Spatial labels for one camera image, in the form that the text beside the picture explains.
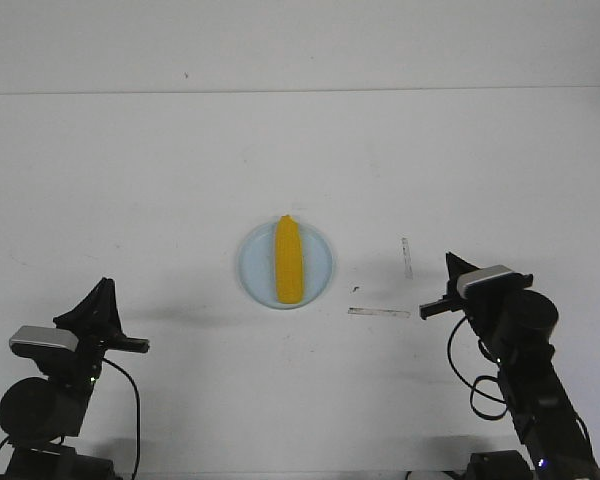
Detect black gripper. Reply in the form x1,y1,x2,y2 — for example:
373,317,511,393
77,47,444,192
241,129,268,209
53,278,150,390
419,252,534,320

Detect yellow corn cob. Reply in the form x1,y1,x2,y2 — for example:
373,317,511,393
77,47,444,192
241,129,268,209
274,215,304,304

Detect light blue round plate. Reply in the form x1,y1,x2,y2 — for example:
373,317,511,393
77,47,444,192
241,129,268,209
236,221,335,310

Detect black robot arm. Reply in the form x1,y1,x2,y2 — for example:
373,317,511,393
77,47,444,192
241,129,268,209
0,278,149,479
419,253,600,479

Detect clear tape strip vertical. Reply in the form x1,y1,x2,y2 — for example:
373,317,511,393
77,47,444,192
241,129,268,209
401,237,413,279

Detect clear tape strip horizontal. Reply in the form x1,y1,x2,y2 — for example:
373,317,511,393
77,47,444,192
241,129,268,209
347,307,411,318

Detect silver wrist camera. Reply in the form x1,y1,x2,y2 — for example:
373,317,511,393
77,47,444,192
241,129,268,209
9,325,79,358
456,265,523,300

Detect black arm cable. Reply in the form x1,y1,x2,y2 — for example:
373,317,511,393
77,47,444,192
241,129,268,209
99,357,142,479
446,314,509,422

